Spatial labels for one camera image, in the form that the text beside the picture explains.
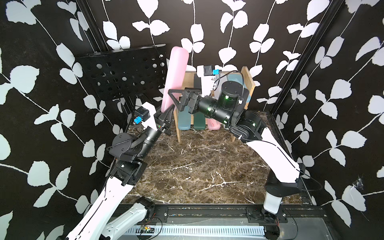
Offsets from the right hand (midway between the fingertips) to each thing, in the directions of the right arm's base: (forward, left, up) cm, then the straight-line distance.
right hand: (175, 88), depth 47 cm
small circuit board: (-33, +17, -58) cm, 69 cm away
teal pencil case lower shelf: (+18, +1, -34) cm, 39 cm away
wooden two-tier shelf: (+17, +5, -30) cm, 35 cm away
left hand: (-2, +2, -5) cm, 5 cm away
